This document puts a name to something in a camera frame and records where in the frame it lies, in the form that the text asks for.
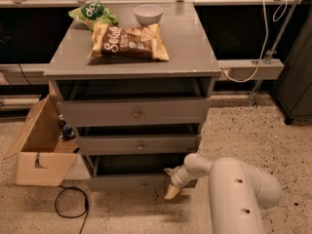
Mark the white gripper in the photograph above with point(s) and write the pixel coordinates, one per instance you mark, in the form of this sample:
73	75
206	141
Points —
176	178

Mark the grey bottom drawer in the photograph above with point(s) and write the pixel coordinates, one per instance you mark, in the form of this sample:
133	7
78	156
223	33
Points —
131	172

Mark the grey drawer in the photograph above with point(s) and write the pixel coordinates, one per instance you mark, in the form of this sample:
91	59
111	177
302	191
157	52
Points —
119	145
134	112
131	172

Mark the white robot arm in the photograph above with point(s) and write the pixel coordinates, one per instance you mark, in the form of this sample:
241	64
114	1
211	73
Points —
238	192

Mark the grey middle drawer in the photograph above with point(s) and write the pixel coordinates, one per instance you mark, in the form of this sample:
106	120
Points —
119	145

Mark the grey top drawer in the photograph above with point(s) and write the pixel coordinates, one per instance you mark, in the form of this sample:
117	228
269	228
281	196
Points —
134	112

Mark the grey drawer cabinet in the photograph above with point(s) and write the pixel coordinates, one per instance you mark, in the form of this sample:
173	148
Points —
190	72

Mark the open cardboard box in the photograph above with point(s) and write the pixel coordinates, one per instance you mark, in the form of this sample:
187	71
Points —
44	159

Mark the blue bottle in box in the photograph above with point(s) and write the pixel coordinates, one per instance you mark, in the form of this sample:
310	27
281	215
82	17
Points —
66	131

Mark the brown chip bag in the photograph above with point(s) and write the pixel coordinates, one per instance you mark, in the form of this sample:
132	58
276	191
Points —
144	42

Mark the dark grey side cabinet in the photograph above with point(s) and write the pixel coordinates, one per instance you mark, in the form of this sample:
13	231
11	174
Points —
293	89

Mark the white bowl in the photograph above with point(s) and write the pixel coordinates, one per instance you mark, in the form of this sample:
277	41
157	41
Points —
148	14

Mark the green chip bag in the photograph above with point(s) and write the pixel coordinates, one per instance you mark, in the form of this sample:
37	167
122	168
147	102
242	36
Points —
90	13

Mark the metal support pole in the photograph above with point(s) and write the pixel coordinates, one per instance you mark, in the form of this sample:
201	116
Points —
267	56

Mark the grey wall rail shelf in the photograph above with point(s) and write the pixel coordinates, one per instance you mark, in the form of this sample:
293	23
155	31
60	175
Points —
250	69

